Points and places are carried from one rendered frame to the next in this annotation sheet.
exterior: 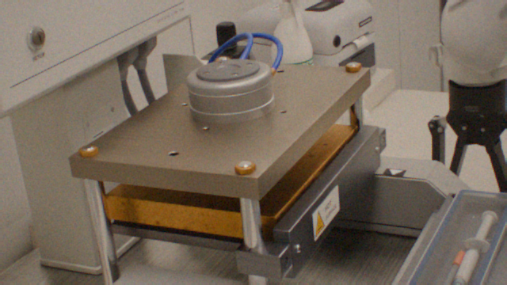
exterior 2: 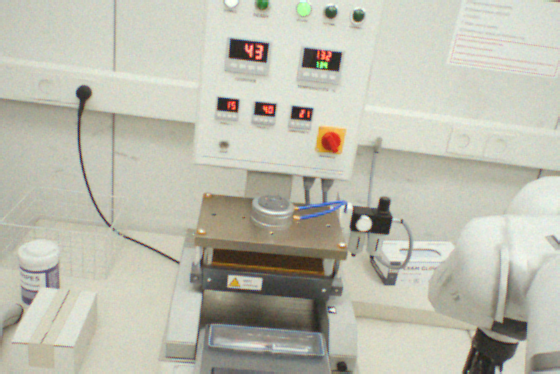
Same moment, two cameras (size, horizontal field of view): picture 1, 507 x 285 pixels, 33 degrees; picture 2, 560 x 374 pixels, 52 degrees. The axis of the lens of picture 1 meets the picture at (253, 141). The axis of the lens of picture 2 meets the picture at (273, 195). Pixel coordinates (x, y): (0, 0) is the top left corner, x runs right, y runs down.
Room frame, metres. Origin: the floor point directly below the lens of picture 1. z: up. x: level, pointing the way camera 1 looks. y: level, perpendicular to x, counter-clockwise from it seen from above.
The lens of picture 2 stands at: (0.21, -0.80, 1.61)
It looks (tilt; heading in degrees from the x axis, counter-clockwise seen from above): 25 degrees down; 57
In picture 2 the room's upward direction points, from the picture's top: 8 degrees clockwise
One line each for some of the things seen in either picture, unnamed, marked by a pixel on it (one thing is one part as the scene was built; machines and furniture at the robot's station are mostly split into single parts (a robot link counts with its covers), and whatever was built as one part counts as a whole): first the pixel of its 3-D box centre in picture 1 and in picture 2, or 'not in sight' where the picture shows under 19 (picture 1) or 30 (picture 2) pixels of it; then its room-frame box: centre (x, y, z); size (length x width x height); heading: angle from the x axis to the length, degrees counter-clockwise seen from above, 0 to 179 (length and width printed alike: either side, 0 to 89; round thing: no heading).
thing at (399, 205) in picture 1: (366, 191); (335, 313); (0.83, -0.12, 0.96); 0.26 x 0.05 x 0.07; 62
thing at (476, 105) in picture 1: (477, 111); (492, 351); (1.06, -0.30, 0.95); 0.08 x 0.08 x 0.09
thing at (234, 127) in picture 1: (216, 123); (279, 225); (0.78, 0.03, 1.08); 0.31 x 0.24 x 0.13; 152
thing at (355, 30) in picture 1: (308, 43); not in sight; (1.74, -0.14, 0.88); 0.25 x 0.20 x 0.17; 53
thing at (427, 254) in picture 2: not in sight; (418, 262); (1.32, 0.14, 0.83); 0.23 x 0.12 x 0.07; 161
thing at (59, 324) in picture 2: not in sight; (57, 332); (0.39, 0.22, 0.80); 0.19 x 0.13 x 0.09; 59
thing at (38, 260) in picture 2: not in sight; (39, 273); (0.39, 0.40, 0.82); 0.09 x 0.09 x 0.15
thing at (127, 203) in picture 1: (242, 147); (272, 240); (0.75, 0.01, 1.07); 0.22 x 0.17 x 0.10; 152
